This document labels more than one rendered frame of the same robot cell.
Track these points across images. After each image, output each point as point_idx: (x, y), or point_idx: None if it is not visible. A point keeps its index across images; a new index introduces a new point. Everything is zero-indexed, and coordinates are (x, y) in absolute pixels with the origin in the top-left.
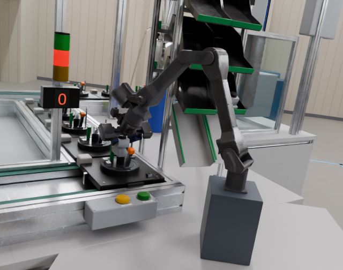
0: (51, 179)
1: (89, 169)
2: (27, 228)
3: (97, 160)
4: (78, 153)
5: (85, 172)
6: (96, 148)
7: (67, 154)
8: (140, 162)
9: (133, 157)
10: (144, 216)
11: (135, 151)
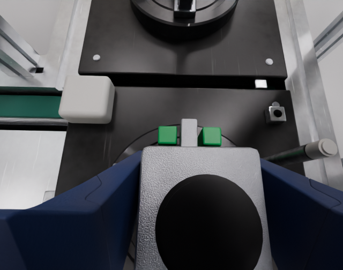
0: (20, 125)
1: (71, 175)
2: None
3: (135, 113)
4: (105, 41)
5: (49, 196)
6: (166, 28)
7: (83, 28)
8: (285, 167)
9: (275, 122)
10: None
11: (305, 50)
